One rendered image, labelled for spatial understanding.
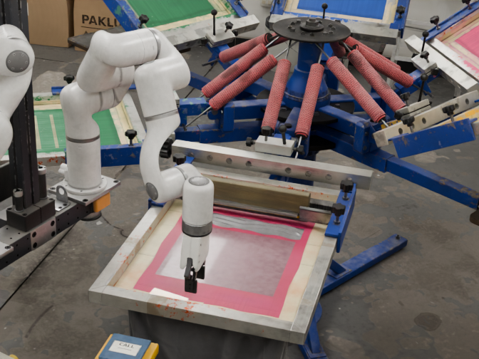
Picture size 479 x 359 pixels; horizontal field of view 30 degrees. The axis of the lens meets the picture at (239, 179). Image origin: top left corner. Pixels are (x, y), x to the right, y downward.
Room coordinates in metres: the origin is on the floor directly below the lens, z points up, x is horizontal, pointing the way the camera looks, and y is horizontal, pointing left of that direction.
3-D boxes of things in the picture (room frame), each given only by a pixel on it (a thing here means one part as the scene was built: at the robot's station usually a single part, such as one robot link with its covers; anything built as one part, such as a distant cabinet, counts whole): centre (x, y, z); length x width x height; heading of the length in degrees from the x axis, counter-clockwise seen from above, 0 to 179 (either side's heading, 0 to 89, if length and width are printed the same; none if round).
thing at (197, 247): (1.90, 0.10, 1.18); 0.10 x 0.07 x 0.11; 166
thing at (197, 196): (1.93, 0.12, 1.31); 0.15 x 0.10 x 0.11; 44
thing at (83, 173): (2.27, 0.46, 1.21); 0.16 x 0.13 x 0.15; 60
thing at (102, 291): (2.26, 0.01, 0.97); 0.79 x 0.58 x 0.04; 166
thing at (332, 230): (2.43, -0.32, 0.98); 0.30 x 0.05 x 0.07; 166
